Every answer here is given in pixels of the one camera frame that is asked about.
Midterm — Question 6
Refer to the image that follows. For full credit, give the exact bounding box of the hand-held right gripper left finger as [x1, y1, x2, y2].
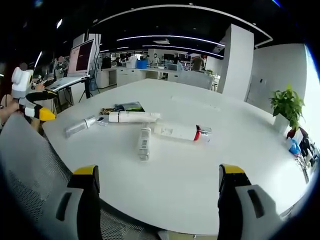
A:
[38, 164, 103, 240]

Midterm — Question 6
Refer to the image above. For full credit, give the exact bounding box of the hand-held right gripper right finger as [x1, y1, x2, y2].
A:
[217, 163, 286, 240]

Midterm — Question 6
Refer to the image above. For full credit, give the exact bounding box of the silver skincare tube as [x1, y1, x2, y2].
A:
[65, 115, 97, 138]

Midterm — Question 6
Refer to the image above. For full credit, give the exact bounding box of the small clear skincare sachet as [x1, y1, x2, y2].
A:
[96, 116, 110, 127]

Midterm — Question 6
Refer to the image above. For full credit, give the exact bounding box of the small white skincare bottle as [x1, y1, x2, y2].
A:
[138, 126, 153, 162]

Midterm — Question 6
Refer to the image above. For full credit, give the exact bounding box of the long white skincare tube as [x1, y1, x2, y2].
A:
[107, 111, 161, 124]

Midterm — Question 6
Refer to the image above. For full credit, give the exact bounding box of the white skincare bottle red band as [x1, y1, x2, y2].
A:
[151, 123, 213, 143]

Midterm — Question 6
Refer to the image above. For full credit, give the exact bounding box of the person's left hand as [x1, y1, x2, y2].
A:
[0, 94, 24, 126]

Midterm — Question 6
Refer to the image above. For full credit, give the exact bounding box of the white drafting desk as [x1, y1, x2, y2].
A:
[42, 74, 91, 106]

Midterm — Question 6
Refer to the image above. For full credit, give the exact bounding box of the grey mesh office chair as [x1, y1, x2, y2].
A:
[0, 115, 161, 240]

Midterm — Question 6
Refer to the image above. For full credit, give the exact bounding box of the large tilted display screen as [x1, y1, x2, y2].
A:
[66, 38, 96, 76]

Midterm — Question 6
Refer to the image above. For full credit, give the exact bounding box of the blue plastic bag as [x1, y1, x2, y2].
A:
[287, 137, 302, 155]

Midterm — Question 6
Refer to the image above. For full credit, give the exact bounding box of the dark green packet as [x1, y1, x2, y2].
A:
[113, 101, 146, 113]

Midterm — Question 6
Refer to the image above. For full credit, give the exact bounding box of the green potted plant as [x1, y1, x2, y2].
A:
[268, 84, 306, 136]

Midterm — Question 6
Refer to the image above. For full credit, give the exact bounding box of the white office counter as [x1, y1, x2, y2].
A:
[96, 65, 218, 91]

